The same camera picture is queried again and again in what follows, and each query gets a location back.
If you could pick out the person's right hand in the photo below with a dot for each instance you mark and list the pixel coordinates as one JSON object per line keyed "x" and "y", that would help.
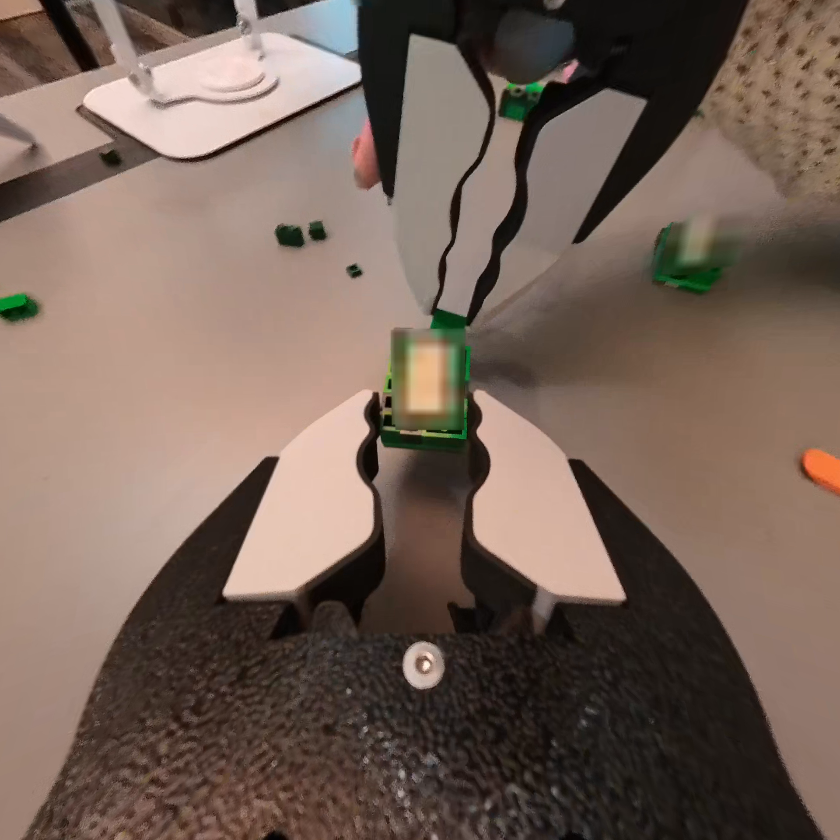
{"x": 364, "y": 157}

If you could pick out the orange brick separator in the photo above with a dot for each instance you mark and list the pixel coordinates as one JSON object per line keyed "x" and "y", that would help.
{"x": 823, "y": 469}

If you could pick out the white stand with clear arms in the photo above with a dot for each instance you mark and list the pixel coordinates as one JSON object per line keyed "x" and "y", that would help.
{"x": 197, "y": 124}

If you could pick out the small green lego plate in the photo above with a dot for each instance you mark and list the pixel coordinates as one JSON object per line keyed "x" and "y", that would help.
{"x": 448, "y": 319}

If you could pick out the person's right forearm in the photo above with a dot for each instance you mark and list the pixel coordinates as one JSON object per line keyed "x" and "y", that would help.
{"x": 787, "y": 79}

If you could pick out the bright green lego brick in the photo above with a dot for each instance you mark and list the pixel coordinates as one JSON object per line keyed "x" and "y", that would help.
{"x": 18, "y": 306}

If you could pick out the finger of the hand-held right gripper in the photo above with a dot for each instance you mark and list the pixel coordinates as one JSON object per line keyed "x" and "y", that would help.
{"x": 433, "y": 144}
{"x": 577, "y": 157}

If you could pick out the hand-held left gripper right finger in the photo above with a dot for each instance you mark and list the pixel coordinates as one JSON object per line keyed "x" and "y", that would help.
{"x": 544, "y": 518}

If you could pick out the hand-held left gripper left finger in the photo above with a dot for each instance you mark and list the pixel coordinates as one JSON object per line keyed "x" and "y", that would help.
{"x": 308, "y": 512}

